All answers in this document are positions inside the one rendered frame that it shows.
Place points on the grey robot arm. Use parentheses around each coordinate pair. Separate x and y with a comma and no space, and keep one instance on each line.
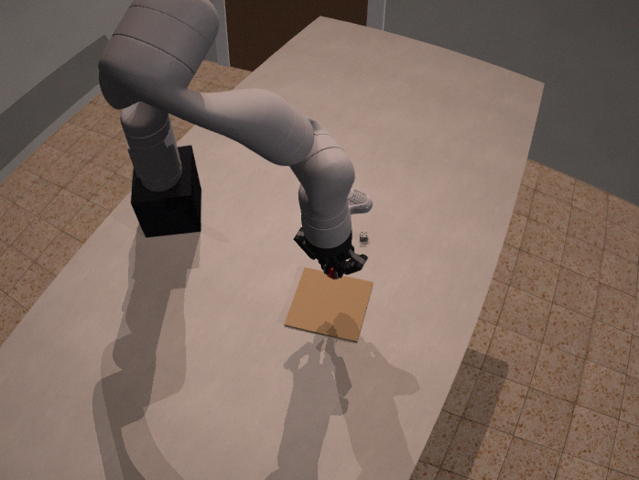
(152,56)

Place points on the tan square mat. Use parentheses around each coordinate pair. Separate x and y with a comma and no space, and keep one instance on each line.
(332,307)

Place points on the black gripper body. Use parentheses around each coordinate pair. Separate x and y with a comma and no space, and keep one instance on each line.
(341,251)

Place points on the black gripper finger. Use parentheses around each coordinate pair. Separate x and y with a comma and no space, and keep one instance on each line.
(347,267)
(324,261)

